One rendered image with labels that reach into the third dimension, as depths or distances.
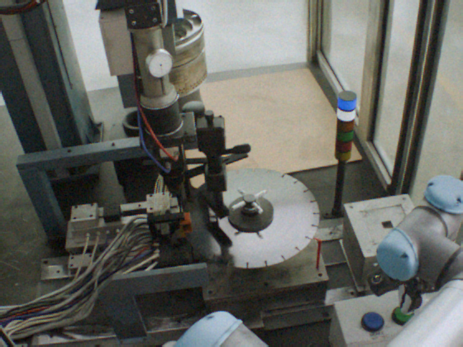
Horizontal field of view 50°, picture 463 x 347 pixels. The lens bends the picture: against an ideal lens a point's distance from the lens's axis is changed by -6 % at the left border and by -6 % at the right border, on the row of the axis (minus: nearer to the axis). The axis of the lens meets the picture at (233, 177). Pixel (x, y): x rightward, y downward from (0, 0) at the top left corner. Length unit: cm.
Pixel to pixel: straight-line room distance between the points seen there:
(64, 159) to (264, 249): 57
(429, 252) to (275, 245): 47
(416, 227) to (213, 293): 58
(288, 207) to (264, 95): 82
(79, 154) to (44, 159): 10
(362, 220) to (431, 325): 68
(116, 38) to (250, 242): 54
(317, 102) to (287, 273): 88
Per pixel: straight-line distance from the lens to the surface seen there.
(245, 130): 183
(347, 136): 133
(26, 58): 154
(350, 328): 113
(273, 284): 125
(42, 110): 162
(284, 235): 121
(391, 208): 137
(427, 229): 84
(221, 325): 59
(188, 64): 174
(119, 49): 102
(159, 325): 132
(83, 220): 142
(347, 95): 128
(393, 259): 82
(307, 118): 189
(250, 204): 122
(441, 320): 70
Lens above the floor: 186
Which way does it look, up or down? 42 degrees down
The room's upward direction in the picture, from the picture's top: 5 degrees counter-clockwise
